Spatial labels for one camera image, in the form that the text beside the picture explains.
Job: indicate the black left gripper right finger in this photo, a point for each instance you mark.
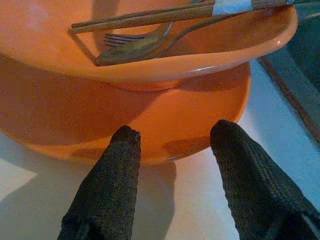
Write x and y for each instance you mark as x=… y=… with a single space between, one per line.
x=255 y=187

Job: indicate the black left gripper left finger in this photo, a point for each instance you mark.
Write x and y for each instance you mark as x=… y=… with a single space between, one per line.
x=110 y=187

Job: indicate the orange plate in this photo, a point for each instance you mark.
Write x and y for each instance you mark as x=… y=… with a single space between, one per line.
x=175 y=120

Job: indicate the metal fork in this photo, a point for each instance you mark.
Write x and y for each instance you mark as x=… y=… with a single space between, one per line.
x=130 y=38

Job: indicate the metal spoon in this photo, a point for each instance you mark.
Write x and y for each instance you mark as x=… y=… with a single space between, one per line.
x=125 y=52

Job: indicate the wooden chopstick with white tape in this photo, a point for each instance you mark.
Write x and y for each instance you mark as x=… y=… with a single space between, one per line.
x=150 y=13
x=150 y=20

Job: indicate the orange bowl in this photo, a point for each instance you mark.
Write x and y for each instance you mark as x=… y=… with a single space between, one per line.
x=37 y=32

